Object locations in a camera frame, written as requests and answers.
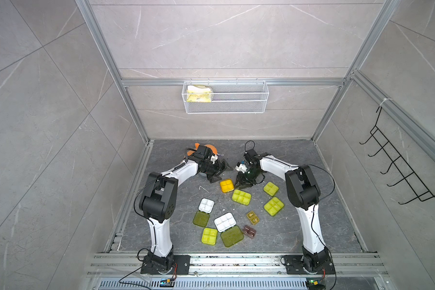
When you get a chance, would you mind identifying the amber lid small pillbox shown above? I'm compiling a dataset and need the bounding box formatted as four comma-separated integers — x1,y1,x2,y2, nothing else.
219,179,234,193

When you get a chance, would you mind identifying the orange whale toy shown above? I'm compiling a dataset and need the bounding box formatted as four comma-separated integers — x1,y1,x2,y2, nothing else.
187,143,218,156

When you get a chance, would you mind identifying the green lid six-cell pillbox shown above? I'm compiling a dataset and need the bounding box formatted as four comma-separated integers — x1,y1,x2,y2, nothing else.
232,189,252,205

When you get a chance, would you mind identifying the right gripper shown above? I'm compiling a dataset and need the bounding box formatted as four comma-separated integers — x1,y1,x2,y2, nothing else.
233,168,262,189

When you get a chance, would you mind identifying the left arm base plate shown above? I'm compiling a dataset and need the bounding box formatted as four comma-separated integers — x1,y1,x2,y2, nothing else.
140,254,191,275

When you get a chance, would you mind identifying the small yellow clear pillbox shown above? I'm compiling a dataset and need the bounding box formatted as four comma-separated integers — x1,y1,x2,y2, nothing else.
246,211,260,225

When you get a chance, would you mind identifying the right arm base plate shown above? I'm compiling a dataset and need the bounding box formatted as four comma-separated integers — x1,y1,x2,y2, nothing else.
280,254,335,275

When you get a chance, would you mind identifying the small green pillbox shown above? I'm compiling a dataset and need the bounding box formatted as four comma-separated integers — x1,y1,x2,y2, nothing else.
263,182,279,196

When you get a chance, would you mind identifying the metal base rail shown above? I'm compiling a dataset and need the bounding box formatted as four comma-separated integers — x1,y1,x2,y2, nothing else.
81,252,395,290

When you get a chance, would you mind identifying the white wire wall basket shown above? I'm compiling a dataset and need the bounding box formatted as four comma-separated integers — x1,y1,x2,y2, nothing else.
181,80,269,114

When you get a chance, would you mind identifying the dark red small pillbox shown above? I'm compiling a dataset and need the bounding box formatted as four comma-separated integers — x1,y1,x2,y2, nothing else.
242,225,257,239

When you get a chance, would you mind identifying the black wall hook rack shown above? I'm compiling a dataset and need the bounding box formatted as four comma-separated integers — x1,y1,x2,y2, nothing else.
360,106,435,205

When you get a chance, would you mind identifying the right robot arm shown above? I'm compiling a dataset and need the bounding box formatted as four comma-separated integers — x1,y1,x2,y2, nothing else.
235,147,335,274

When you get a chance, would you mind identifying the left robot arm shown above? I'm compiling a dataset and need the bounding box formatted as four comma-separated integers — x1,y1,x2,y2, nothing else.
134,143,231,274

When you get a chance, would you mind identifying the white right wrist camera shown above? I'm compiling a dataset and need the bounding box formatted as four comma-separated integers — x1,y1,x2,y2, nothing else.
235,163,248,173

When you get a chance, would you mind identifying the green four-cell pillbox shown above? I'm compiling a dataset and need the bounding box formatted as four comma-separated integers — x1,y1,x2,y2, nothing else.
193,198,215,227

